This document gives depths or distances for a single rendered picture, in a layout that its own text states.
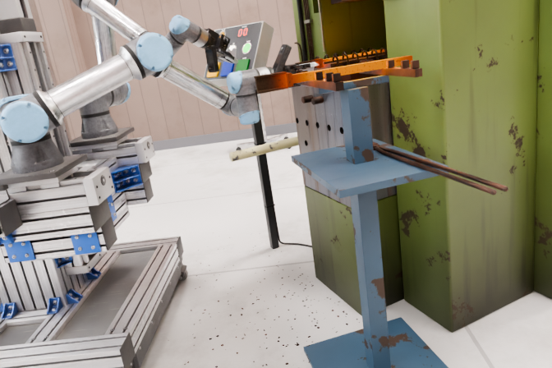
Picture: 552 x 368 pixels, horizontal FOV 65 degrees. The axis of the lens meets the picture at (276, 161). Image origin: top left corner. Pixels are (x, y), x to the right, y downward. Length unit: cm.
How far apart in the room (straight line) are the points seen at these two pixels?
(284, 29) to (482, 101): 390
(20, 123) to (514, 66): 154
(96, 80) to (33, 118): 20
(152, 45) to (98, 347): 99
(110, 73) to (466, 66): 110
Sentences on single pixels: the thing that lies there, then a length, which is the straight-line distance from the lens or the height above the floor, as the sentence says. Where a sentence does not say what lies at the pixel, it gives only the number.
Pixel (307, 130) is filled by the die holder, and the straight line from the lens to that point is 180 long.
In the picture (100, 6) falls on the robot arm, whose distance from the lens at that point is 191.
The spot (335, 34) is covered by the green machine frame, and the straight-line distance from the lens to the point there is 201.
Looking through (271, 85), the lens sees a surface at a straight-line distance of 116.
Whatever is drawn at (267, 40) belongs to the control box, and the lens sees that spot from 212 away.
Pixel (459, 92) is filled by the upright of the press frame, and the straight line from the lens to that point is 151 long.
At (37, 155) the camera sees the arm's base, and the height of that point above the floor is 86.
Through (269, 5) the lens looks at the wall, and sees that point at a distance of 529.
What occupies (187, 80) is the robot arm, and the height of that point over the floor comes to 101.
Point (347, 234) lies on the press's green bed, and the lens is 174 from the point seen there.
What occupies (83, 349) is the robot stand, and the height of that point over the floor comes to 23.
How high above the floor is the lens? 110
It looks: 15 degrees down
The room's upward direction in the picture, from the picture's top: 8 degrees counter-clockwise
